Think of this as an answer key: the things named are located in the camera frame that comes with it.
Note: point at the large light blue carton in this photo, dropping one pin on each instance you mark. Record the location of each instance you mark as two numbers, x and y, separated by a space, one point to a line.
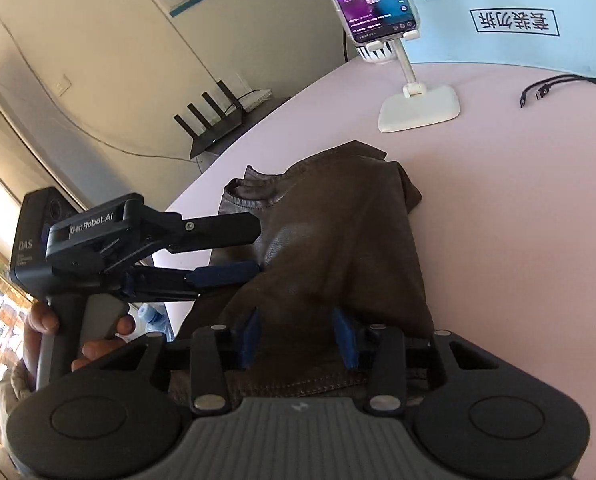
554 34

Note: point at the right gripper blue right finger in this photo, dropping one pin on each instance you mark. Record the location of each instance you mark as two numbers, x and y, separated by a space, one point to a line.
377 352

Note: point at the black wifi router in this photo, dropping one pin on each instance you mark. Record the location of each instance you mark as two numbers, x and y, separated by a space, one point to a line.
228 120

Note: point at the white phone stand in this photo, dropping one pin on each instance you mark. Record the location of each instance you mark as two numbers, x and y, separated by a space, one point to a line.
416 105

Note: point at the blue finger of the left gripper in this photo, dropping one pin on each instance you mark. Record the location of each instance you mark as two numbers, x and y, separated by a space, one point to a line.
148 284
214 232

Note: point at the brown leather jacket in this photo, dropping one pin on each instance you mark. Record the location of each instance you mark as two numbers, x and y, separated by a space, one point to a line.
335 234

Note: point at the person's left hand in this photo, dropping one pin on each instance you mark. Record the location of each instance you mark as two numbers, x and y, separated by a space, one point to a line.
42 322

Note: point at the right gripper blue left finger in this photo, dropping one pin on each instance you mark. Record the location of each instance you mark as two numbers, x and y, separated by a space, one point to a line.
215 351

